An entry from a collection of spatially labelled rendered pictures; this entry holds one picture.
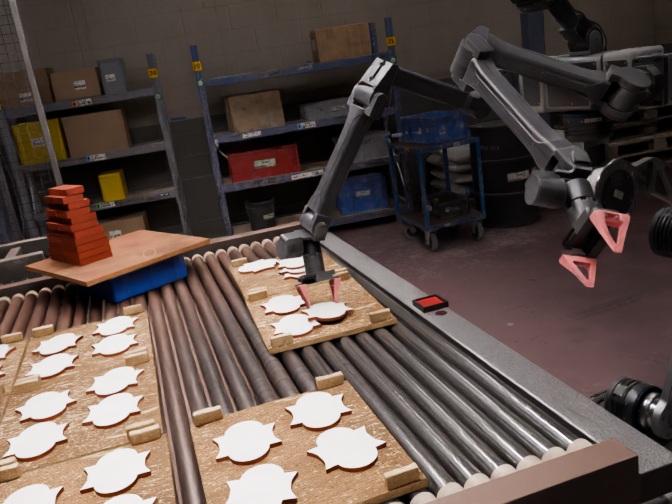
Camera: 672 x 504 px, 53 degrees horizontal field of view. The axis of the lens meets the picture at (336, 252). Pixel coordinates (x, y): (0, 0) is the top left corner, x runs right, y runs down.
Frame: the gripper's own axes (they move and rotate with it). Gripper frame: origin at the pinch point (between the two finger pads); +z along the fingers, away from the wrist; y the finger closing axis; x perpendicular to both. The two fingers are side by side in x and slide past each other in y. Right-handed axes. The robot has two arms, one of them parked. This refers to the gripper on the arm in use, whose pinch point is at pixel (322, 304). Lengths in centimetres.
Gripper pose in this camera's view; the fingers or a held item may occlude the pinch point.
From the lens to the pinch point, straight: 191.5
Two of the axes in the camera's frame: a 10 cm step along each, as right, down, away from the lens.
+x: -2.3, 1.5, 9.6
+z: 2.0, 9.8, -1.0
